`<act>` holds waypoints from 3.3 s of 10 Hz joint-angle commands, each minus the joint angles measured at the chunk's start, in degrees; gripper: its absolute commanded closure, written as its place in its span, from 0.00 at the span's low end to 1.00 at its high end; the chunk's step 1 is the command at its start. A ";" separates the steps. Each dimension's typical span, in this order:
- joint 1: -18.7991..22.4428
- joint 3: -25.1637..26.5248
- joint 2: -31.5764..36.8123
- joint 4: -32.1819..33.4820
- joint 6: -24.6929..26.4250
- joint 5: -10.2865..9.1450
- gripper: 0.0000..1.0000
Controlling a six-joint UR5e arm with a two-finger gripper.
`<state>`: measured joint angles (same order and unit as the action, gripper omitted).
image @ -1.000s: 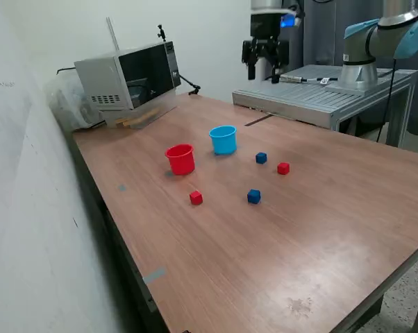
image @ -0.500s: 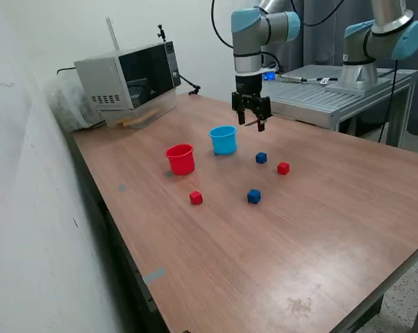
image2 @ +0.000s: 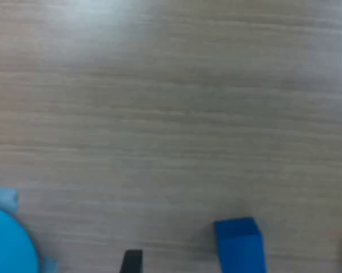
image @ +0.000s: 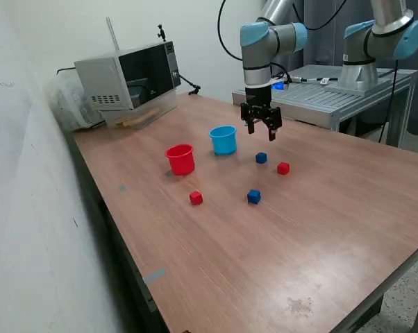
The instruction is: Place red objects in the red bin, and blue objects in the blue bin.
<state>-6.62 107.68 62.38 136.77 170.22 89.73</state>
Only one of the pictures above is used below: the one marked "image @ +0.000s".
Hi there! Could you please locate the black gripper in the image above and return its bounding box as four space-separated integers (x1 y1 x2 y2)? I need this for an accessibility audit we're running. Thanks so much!
240 86 283 142

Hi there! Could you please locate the aluminium robot base table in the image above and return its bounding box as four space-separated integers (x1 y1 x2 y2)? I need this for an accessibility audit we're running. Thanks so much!
232 64 418 148

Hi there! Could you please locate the blue plastic cup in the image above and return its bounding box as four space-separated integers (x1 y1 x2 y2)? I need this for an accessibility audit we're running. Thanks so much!
208 125 238 156

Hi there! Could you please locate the red plastic cup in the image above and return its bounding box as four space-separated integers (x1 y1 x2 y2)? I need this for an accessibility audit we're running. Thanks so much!
164 143 196 176

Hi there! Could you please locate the dark grey curtain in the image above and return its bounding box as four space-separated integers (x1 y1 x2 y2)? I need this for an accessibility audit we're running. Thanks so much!
263 0 418 137

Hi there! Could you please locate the silver microwave oven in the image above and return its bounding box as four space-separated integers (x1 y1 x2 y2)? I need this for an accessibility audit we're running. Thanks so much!
73 40 182 112

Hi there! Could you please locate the white thin rod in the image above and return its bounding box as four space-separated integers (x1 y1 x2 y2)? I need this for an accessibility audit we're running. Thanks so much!
106 16 122 52

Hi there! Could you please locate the long grey tape strip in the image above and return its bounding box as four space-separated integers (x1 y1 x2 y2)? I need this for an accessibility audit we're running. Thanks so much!
142 266 167 285

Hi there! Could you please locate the clear plastic bag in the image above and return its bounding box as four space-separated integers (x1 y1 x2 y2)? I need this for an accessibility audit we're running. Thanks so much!
44 74 106 133

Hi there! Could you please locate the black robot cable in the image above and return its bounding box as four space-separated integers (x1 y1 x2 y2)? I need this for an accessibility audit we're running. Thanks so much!
217 0 401 143

